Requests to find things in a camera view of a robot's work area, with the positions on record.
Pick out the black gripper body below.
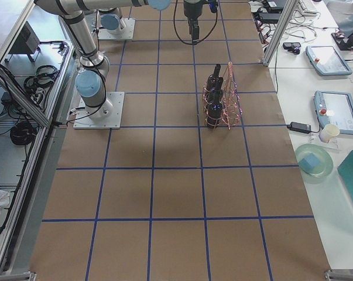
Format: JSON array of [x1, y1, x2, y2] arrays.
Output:
[[183, 0, 205, 31]]

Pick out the dark wine bottle being moved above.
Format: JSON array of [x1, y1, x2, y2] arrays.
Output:
[[207, 88, 223, 112]]

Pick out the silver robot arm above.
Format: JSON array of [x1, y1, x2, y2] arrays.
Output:
[[98, 8, 126, 34], [34, 1, 171, 120]]

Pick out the dark wine bottle in basket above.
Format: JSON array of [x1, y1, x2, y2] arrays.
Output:
[[205, 64, 221, 95]]

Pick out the far blue teach pendant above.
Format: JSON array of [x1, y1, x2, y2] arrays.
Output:
[[305, 46, 352, 76]]

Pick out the blue teach pendant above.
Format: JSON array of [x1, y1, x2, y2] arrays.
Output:
[[305, 46, 352, 76], [313, 91, 353, 135]]

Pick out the black power brick on table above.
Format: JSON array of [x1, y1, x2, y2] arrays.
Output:
[[287, 122, 311, 134]]

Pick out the near blue teach pendant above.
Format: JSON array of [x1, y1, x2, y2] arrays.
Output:
[[313, 91, 353, 135]]

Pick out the white paper cup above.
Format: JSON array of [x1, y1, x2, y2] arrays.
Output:
[[318, 124, 340, 143]]

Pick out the grey box with vents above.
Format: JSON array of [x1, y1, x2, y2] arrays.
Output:
[[9, 21, 40, 62]]

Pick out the blue foam cube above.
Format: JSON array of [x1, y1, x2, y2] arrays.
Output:
[[298, 153, 321, 173]]

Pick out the green glass plate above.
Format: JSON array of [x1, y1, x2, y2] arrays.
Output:
[[295, 143, 334, 178]]

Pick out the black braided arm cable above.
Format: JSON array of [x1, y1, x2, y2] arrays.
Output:
[[172, 0, 220, 45]]

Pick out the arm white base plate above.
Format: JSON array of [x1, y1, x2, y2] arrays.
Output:
[[98, 16, 135, 41], [73, 92, 125, 129]]

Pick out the copper wire wine basket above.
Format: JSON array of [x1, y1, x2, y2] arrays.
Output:
[[202, 61, 242, 129]]

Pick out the aluminium frame post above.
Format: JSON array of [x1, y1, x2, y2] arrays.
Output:
[[262, 0, 298, 67]]

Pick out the coiled black cables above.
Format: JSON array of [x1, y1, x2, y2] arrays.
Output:
[[9, 120, 36, 147]]

